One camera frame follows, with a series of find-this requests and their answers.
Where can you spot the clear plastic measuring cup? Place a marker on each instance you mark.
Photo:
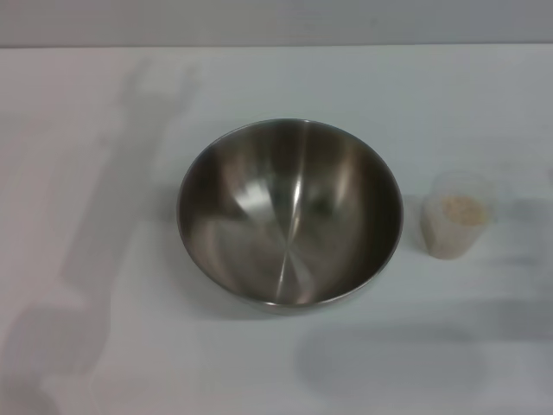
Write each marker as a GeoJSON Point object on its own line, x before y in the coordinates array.
{"type": "Point", "coordinates": [449, 242]}

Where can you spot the white rice grains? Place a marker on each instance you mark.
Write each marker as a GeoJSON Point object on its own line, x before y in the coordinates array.
{"type": "Point", "coordinates": [464, 208]}

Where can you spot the stainless steel mixing bowl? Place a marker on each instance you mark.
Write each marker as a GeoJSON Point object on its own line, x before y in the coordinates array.
{"type": "Point", "coordinates": [289, 212]}

